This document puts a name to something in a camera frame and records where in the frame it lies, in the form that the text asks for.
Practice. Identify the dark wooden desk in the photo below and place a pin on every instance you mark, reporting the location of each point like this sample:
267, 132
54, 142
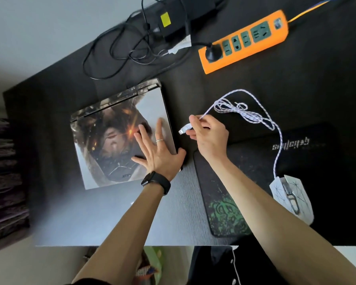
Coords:
314, 86

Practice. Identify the green plastic bag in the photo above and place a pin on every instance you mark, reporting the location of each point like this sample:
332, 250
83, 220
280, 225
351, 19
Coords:
152, 258

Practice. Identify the black smartwatch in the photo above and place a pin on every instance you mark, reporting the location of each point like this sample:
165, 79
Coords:
157, 179

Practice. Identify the cream and purple curtain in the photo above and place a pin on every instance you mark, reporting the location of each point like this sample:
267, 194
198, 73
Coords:
6, 181

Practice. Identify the person's right forearm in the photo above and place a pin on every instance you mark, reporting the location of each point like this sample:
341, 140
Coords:
279, 228

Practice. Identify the black green mouse pad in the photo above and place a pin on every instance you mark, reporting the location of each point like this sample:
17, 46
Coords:
249, 163

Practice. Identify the person's left forearm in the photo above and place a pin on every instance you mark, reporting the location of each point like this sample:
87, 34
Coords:
124, 234

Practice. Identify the white geometric mouse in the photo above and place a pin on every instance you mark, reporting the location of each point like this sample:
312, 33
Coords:
293, 198

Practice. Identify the black shirt white piping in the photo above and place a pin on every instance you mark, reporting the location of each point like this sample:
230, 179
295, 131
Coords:
213, 267

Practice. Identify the person's left hand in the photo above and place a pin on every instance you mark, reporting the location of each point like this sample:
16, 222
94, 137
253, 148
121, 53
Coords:
160, 160

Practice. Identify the black power adapter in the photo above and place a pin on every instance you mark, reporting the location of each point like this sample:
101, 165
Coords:
192, 8

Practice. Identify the orange power strip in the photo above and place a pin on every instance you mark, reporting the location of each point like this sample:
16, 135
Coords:
243, 41

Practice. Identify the person's right hand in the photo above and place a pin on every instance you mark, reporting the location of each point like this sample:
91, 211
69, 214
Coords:
212, 139

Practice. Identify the laptop with printed lid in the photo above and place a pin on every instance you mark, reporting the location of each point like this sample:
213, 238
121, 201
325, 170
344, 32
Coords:
106, 145

